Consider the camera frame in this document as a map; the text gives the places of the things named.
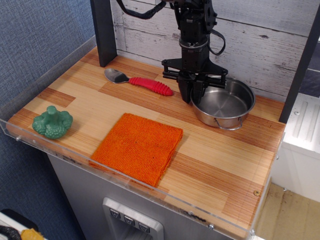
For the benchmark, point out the red handled metal spoon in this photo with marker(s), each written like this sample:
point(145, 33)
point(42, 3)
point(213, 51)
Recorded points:
point(117, 77)

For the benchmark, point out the orange folded cloth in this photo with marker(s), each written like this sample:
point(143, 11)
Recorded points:
point(138, 147)

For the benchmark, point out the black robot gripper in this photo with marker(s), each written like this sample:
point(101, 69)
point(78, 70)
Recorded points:
point(194, 72)

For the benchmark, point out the white toy sink unit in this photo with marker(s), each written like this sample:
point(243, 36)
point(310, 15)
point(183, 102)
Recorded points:
point(297, 164)

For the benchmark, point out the stainless steel pot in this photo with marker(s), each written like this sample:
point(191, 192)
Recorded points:
point(225, 108)

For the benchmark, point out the grey toy fridge cabinet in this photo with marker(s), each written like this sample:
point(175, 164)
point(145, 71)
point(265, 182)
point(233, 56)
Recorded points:
point(86, 187)

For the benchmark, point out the silver dispenser button panel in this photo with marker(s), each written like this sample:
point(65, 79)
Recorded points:
point(126, 223)

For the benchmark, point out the black and yellow object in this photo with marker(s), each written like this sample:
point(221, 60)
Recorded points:
point(14, 226)

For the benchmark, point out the dark right vertical post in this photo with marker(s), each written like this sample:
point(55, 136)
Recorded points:
point(304, 62)

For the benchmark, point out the green toy broccoli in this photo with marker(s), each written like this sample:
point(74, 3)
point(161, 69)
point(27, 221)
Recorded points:
point(53, 124)

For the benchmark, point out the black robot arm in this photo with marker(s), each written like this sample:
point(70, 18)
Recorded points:
point(196, 20)

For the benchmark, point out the clear acrylic table guard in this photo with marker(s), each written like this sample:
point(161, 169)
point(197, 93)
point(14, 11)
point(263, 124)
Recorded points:
point(220, 176)

